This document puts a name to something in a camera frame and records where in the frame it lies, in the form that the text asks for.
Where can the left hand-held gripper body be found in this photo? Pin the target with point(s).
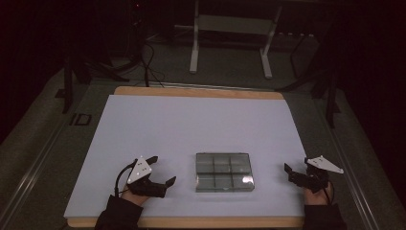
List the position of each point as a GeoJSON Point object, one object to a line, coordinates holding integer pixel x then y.
{"type": "Point", "coordinates": [140, 168]}

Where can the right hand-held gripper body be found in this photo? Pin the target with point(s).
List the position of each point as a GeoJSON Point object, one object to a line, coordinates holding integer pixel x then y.
{"type": "Point", "coordinates": [319, 171]}

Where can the person's right hand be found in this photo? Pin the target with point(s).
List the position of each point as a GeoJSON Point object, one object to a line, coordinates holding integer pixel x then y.
{"type": "Point", "coordinates": [314, 196]}

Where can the person's left hand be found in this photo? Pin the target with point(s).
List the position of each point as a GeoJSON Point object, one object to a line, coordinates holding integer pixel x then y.
{"type": "Point", "coordinates": [134, 198]}

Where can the clear plastic compartment box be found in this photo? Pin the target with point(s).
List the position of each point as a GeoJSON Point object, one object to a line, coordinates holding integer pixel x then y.
{"type": "Point", "coordinates": [224, 172]}

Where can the white table mat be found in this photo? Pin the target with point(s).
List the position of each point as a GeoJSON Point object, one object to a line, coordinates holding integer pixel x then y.
{"type": "Point", "coordinates": [198, 127]}

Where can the black tripod stand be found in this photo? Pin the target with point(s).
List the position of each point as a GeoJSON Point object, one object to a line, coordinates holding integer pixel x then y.
{"type": "Point", "coordinates": [83, 64]}
{"type": "Point", "coordinates": [322, 80]}

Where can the white metal stand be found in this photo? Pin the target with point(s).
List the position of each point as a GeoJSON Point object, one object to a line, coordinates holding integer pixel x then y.
{"type": "Point", "coordinates": [233, 28]}

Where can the black rectangular floor bracket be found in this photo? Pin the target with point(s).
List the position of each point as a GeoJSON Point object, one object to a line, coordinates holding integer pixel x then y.
{"type": "Point", "coordinates": [80, 119]}

